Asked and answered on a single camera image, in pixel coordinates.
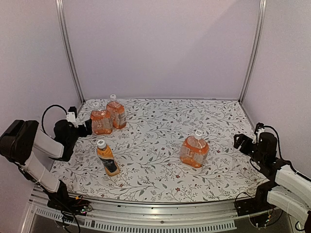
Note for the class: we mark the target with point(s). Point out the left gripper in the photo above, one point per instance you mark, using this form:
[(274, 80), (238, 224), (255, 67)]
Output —
[(83, 133)]

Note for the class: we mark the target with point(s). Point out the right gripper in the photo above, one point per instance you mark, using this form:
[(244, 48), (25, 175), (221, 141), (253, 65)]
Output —
[(243, 149)]

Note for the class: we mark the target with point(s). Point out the small orange black bottle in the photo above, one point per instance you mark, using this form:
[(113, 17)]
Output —
[(105, 154)]

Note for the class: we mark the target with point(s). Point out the white bottle cap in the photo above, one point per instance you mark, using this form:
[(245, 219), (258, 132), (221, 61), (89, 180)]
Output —
[(198, 134)]

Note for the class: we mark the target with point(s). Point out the large orange juice bottle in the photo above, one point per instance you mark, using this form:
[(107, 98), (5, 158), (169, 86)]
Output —
[(194, 152)]

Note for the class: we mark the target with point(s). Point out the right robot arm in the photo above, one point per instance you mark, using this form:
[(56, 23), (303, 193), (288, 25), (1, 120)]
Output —
[(285, 188)]

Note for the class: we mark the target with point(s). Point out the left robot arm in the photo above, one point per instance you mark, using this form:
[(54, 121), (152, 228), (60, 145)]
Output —
[(17, 144)]

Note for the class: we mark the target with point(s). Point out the orange bottle back left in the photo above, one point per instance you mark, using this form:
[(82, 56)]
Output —
[(101, 120)]

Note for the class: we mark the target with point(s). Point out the orange bottle back right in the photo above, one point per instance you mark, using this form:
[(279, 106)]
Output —
[(117, 111)]

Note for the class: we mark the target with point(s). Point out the floral patterned table mat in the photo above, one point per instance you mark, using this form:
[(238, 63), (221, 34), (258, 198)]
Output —
[(147, 153)]

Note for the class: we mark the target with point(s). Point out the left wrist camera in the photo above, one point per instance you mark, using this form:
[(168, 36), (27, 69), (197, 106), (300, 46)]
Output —
[(71, 116)]

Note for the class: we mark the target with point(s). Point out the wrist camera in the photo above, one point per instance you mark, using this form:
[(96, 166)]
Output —
[(71, 116), (258, 130)]

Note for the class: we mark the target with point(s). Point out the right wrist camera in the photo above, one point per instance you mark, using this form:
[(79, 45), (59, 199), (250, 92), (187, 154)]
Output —
[(258, 130)]

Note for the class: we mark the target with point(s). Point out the front aluminium rail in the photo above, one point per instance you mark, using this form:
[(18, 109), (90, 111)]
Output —
[(115, 216)]

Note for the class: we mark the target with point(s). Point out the left aluminium frame post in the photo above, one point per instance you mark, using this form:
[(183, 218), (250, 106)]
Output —
[(68, 51)]

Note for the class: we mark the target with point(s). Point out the aluminium frame post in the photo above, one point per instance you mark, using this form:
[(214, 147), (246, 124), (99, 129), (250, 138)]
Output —
[(68, 51), (254, 50)]

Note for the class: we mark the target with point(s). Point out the right aluminium frame post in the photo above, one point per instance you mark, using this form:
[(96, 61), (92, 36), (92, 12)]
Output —
[(254, 50)]

